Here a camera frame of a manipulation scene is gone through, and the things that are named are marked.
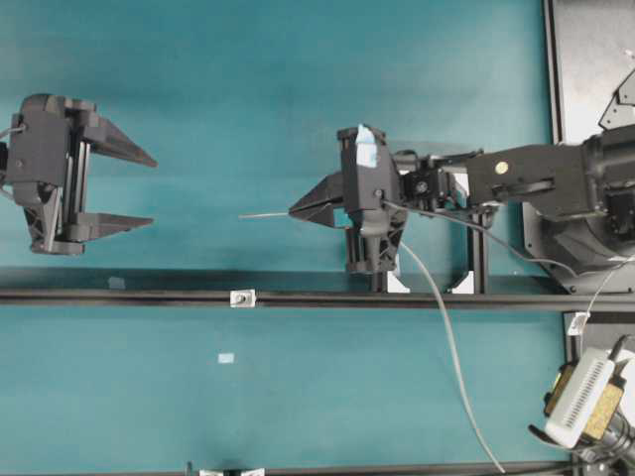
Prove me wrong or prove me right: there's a thin grey wire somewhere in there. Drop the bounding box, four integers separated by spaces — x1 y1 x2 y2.
238 211 506 474

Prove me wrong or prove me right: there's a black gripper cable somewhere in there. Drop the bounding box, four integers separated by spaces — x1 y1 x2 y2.
381 198 635 272

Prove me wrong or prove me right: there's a black aluminium frame stand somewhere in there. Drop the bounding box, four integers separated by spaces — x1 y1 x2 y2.
385 149 493 294

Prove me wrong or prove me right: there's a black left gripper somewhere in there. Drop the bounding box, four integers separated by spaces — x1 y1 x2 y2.
1 93 158 256

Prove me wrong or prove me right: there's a long black aluminium rail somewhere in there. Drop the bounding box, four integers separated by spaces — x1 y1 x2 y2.
0 288 635 313

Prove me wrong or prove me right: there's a white corner bracket with hole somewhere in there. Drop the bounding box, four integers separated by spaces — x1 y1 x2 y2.
229 290 257 308

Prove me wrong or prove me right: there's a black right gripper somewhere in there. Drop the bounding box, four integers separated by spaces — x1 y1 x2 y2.
290 126 407 274

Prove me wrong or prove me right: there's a white label tag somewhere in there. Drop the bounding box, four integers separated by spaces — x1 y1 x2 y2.
568 312 588 336

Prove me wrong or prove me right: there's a white perforated box device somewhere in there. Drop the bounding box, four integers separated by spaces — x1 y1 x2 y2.
528 347 633 452

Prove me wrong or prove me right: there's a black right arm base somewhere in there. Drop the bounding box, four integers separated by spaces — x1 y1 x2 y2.
522 203 634 296

